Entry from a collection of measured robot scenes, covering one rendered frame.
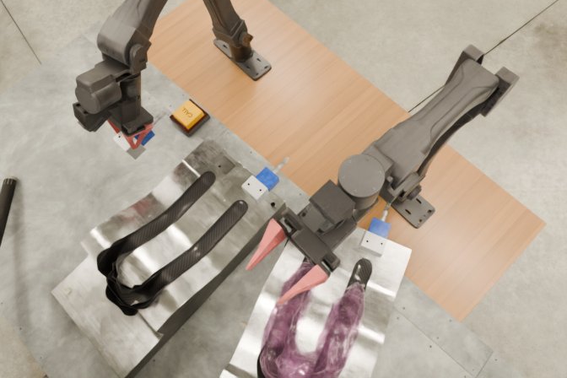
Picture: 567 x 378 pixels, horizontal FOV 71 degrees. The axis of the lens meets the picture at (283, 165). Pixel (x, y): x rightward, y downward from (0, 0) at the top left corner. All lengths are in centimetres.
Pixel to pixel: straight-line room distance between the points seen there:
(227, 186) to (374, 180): 51
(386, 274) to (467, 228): 25
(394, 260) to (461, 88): 43
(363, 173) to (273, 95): 68
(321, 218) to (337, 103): 69
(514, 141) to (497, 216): 112
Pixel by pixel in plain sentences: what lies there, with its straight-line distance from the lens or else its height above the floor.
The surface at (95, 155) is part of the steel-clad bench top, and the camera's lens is 120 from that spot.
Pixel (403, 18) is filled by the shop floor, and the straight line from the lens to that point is 245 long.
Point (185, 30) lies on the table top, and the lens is 134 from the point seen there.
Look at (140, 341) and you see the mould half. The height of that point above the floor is 86.
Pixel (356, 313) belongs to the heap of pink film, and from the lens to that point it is 86.
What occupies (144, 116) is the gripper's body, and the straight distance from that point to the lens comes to 92.
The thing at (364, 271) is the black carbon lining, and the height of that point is 85.
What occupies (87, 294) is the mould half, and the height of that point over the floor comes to 86.
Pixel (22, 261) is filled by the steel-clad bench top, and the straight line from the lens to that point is 120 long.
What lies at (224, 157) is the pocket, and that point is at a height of 86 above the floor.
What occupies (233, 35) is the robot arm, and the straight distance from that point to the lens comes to 109.
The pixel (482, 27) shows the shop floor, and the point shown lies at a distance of 253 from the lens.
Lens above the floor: 176
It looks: 67 degrees down
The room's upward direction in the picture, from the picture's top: 9 degrees counter-clockwise
